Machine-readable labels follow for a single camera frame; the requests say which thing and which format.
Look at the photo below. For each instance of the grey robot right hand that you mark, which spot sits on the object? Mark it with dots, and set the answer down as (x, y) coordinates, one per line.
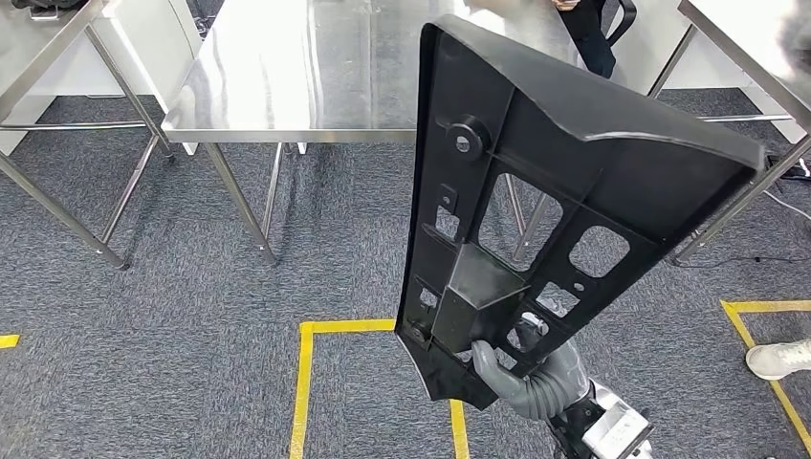
(491, 374)

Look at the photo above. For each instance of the black plastic panel part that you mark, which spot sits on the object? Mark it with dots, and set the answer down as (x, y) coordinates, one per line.
(602, 126)

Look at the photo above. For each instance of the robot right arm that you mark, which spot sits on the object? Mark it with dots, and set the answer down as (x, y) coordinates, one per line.
(551, 389)

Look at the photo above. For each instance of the stainless steel workbench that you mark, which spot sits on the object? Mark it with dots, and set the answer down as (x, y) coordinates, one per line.
(285, 63)

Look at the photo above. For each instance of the yellow floor tape square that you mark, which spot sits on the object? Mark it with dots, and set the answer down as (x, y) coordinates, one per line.
(348, 326)
(773, 306)

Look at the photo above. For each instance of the person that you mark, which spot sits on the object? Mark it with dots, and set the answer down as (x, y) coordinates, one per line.
(779, 361)
(589, 38)

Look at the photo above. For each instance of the white table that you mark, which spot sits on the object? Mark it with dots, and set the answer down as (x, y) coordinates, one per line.
(158, 50)
(652, 44)

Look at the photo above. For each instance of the black office chair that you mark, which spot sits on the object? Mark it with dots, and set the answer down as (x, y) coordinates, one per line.
(629, 16)

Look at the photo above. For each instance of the stainless steel table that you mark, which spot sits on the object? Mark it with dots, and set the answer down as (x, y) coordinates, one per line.
(747, 38)
(32, 38)

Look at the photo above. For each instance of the yellow floor tape strip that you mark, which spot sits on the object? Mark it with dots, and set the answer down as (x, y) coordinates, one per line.
(9, 341)

